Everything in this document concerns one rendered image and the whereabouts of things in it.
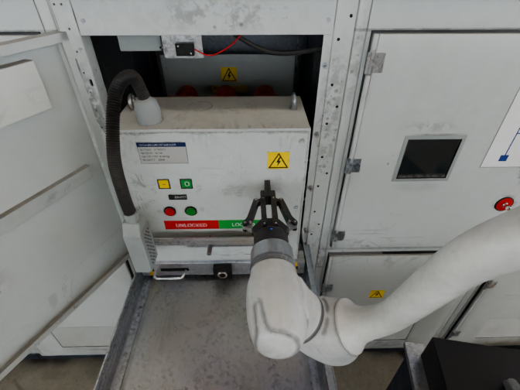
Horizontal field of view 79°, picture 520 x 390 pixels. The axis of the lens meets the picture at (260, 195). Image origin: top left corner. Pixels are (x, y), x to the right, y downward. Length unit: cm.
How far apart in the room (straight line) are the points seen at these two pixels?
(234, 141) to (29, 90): 47
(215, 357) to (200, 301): 19
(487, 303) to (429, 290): 133
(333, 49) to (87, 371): 188
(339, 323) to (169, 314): 60
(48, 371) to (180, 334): 124
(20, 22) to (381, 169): 101
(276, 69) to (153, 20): 76
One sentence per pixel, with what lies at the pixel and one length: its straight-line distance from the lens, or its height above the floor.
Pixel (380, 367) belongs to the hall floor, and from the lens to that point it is 199.
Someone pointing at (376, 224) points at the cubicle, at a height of 97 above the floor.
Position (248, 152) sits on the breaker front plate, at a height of 133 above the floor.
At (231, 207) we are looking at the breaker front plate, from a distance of 91.
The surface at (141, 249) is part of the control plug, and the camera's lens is 91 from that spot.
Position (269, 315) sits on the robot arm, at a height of 127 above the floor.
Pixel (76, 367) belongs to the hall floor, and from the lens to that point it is 212.
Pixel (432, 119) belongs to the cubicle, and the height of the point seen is 136.
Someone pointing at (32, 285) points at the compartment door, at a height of 100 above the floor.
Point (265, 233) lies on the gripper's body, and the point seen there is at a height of 127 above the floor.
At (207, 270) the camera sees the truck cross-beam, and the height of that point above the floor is 89.
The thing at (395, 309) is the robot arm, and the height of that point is 128.
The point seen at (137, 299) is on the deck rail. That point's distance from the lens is 114.
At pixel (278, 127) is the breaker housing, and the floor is 139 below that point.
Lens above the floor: 173
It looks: 38 degrees down
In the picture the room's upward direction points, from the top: straight up
